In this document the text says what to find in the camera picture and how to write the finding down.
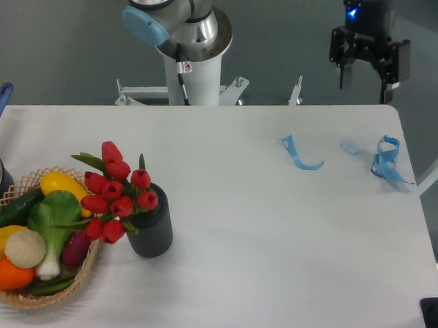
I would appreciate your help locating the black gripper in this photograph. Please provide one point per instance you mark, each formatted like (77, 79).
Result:
(366, 35)

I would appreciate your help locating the red tulip bouquet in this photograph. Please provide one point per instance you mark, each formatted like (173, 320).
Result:
(116, 193)

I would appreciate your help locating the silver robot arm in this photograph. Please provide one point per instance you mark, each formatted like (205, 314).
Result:
(193, 35)

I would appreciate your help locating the dark grey ribbed vase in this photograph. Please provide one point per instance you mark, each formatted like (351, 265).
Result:
(155, 228)

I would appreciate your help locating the small pale blue cap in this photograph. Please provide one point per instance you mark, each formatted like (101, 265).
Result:
(350, 147)

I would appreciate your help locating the long blue ribbon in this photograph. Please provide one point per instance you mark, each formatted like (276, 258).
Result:
(384, 165)

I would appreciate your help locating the short blue ribbon strip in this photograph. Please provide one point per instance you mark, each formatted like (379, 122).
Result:
(289, 144)

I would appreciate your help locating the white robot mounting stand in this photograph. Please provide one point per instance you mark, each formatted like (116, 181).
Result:
(188, 83)

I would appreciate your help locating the black device at edge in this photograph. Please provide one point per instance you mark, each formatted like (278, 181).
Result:
(429, 309)

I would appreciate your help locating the yellow squash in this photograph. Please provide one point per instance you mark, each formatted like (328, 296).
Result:
(63, 189)

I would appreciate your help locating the purple eggplant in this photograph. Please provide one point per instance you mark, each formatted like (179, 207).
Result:
(75, 250)

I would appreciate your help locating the green bok choy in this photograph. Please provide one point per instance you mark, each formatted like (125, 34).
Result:
(55, 238)

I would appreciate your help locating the green cucumber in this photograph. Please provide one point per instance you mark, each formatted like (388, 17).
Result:
(16, 212)

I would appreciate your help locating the woven wicker basket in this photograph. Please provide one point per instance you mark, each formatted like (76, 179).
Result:
(23, 299)

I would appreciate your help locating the white garlic bulb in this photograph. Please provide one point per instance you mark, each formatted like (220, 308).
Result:
(25, 248)

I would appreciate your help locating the green bean pods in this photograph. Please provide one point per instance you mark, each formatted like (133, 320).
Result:
(54, 286)

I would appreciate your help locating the orange fruit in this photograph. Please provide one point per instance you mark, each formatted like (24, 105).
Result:
(13, 277)

